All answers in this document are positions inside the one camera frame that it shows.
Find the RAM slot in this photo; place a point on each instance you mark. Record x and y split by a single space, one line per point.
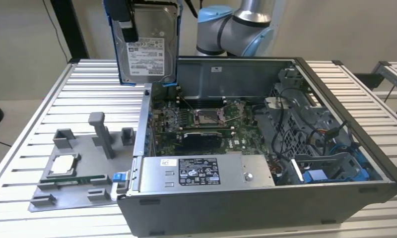
202 100
206 127

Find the silver power supply unit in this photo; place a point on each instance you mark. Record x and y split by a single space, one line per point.
231 173

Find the CPU socket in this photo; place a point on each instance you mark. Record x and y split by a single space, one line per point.
207 118

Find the blue bay clip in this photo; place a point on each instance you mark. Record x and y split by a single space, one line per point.
315 176

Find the black box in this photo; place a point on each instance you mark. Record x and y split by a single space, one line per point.
369 81

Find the black graphics card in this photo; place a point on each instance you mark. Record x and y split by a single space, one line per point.
202 141

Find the green RAM stick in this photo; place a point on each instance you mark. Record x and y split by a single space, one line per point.
73 179

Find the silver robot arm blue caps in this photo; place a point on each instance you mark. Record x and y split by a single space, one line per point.
249 15

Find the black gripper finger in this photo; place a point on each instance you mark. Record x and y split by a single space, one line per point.
129 32

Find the grey disk bay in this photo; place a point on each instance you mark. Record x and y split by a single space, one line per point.
298 138

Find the hard disk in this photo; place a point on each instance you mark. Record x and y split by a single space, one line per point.
153 49

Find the black open PC case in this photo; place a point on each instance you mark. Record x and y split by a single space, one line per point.
238 213

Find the silver CPU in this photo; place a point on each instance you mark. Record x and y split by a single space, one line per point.
63 165

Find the black upright post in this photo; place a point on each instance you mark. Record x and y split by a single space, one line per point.
70 24

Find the blue case latch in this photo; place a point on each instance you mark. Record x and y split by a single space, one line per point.
119 177

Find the white case sticker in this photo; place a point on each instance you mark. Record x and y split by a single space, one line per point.
217 69

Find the aluminium side table frame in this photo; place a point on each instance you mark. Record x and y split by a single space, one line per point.
393 74

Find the grey parts rack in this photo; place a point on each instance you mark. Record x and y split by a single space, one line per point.
83 161

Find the thin locking lever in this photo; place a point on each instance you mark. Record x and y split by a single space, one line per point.
189 104

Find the green motherboard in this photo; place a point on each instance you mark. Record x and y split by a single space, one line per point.
242 145

